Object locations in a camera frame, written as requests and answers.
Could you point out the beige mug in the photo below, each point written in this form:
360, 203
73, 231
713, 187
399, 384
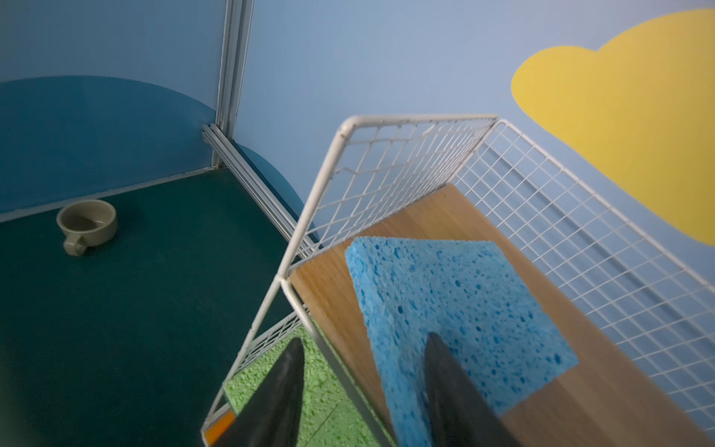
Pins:
87, 224

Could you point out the orange sponge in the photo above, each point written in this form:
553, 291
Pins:
215, 430

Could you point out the green sponge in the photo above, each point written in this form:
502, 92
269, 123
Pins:
322, 391
344, 427

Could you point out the blue sponge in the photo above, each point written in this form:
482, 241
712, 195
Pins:
471, 296

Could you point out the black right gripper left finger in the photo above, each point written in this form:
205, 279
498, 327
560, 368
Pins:
272, 416

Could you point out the white wire wooden shelf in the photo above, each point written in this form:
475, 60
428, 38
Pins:
640, 321

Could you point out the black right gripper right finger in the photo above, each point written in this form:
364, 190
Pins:
458, 414

